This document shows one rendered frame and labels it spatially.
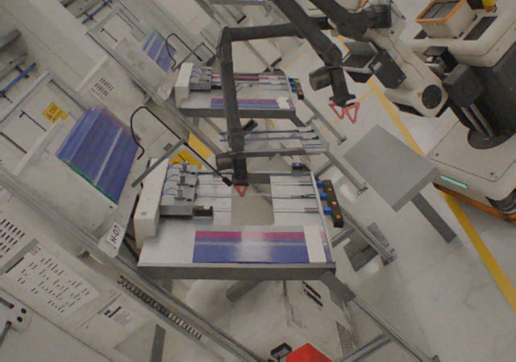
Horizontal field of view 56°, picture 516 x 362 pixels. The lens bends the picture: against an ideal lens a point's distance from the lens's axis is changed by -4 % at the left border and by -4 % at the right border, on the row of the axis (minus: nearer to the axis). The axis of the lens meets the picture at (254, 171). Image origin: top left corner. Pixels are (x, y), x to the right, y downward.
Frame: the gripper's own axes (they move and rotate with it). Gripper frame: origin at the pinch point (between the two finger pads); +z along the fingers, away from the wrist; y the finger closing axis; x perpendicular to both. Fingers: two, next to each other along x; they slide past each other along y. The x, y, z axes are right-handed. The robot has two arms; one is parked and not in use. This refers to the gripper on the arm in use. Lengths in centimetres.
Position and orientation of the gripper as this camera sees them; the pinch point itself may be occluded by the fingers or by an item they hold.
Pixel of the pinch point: (242, 194)
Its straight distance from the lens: 221.3
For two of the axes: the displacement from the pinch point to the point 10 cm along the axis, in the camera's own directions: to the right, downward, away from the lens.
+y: 0.4, 5.0, -8.7
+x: 10.0, -0.6, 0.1
